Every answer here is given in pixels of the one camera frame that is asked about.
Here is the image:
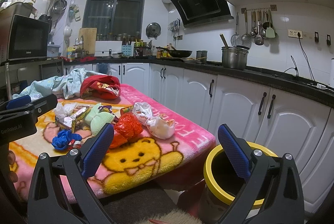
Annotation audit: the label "green mesh sponge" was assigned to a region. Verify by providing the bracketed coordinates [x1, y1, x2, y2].
[84, 103, 115, 136]

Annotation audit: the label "yellow snack box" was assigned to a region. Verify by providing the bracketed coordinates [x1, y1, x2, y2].
[56, 106, 89, 133]

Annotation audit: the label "blue plastic bag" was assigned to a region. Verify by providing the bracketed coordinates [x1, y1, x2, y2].
[52, 130, 82, 150]

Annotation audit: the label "red plastic bag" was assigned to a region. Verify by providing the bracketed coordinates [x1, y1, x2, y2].
[109, 112, 143, 149]

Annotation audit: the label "white printed plastic bag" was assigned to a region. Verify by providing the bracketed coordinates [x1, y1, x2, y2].
[133, 102, 175, 140]

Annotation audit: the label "yellow rimmed trash bin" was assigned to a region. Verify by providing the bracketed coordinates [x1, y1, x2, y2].
[203, 141, 279, 223]

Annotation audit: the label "dark kitchen window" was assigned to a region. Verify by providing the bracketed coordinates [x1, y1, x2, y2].
[82, 0, 144, 41]

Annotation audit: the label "person left hand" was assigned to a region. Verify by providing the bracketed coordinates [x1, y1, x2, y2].
[7, 150, 18, 183]

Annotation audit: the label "light blue cloth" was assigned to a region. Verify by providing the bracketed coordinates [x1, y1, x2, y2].
[12, 68, 102, 101]

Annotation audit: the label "white lower cabinets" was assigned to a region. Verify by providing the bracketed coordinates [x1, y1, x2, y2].
[84, 60, 333, 214]

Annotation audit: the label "pink cartoon blanket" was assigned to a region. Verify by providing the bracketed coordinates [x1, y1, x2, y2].
[9, 84, 216, 200]

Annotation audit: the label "red cloth bag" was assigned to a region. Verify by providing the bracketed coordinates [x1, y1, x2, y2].
[80, 75, 121, 100]

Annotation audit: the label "black microwave oven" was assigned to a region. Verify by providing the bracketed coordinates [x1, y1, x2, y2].
[1, 14, 50, 64]

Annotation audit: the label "wooden cutting board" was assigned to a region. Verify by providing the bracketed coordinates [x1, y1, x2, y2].
[79, 28, 97, 55]

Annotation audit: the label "steel stock pot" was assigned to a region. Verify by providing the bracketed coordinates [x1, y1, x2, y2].
[221, 47, 249, 70]

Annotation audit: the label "steel cup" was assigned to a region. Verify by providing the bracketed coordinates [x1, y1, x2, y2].
[196, 50, 208, 64]

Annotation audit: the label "blue utensil holder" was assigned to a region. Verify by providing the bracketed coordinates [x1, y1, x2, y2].
[121, 45, 134, 57]

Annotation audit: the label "black wok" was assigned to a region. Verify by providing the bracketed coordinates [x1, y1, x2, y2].
[157, 47, 192, 58]

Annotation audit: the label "hanging utensils rack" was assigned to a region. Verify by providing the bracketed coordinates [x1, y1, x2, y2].
[230, 4, 277, 50]

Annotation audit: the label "hanging pot lid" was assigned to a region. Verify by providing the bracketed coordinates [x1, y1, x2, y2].
[145, 22, 161, 39]

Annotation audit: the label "black range hood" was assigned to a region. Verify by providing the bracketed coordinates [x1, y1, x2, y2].
[170, 0, 234, 28]

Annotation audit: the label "black power cable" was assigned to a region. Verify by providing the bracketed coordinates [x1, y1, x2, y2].
[282, 32, 318, 84]

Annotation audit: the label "wall power socket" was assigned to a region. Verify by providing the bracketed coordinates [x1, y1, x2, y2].
[288, 29, 303, 39]

